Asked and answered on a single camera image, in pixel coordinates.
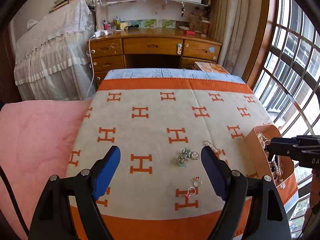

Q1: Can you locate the long pearl necklace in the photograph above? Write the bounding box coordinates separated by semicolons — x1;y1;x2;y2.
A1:
271;154;286;184

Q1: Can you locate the silver ring pink stone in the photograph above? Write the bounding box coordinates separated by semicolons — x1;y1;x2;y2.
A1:
185;187;197;198

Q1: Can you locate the silver rhinestone hair claw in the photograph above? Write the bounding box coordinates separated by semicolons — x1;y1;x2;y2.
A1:
257;132;271;149

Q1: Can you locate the silver ring red stone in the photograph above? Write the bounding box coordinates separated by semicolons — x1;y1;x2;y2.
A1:
194;177;202;187

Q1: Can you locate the gold round brooch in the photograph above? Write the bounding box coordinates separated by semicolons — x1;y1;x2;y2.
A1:
190;152;200;160

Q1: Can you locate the pink plastic tray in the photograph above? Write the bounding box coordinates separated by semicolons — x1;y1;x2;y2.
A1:
245;124;294;190

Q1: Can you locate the metal window grille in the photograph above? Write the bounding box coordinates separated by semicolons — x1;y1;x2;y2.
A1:
252;0;320;238

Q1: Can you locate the orange magazine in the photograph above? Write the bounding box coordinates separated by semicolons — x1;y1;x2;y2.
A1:
194;62;229;75

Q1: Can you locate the orange beige H blanket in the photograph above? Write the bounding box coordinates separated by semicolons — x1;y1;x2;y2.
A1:
67;77;274;239

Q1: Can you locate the light blue bed sheet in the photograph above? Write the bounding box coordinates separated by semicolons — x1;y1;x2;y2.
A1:
104;68;245;84

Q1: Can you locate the white lace covered furniture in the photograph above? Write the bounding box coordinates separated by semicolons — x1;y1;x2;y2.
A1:
14;0;96;101

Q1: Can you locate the beige curtain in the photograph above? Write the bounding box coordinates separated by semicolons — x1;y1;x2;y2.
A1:
214;0;262;77

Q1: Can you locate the wooden desk with drawers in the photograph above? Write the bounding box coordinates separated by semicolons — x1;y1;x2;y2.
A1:
89;28;222;85

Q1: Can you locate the white charger cable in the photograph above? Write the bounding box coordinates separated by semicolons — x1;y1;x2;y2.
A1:
85;29;110;100

